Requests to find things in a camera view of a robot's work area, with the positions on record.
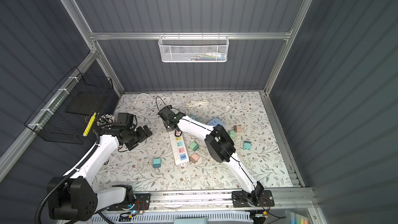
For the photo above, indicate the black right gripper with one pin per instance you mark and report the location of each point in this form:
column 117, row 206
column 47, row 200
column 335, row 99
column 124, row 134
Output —
column 168, row 127

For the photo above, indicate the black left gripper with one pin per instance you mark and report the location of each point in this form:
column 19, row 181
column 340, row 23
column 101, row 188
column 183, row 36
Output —
column 142, row 136

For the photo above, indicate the white multicolour power strip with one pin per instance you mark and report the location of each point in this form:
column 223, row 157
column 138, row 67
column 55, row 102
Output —
column 179, row 150

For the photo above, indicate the green plug cube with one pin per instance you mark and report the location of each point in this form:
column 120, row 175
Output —
column 232, row 134
column 194, row 146

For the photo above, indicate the teal plug cube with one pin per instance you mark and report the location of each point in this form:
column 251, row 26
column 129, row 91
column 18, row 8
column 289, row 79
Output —
column 247, row 145
column 156, row 163

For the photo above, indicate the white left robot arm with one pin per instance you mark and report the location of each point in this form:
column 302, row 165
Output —
column 71, row 197

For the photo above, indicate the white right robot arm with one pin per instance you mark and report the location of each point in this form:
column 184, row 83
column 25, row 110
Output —
column 220, row 147

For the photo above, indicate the brown pink plug cube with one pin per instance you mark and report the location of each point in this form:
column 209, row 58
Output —
column 238, row 128

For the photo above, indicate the teal power strip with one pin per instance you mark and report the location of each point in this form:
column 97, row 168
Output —
column 192, row 116

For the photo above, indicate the clear cup of pencils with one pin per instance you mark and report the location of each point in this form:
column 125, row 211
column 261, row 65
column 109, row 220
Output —
column 105, row 119

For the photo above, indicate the blue square power socket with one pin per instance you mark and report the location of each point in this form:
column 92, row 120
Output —
column 216, row 121

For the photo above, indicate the black wire mesh basket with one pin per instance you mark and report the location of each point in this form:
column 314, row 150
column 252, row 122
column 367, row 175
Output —
column 64, row 117

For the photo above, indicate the white wire mesh basket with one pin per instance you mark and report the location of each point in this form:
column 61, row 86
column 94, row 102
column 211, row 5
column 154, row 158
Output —
column 195, row 50

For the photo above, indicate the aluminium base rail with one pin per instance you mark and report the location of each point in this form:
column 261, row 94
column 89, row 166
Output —
column 223, row 199

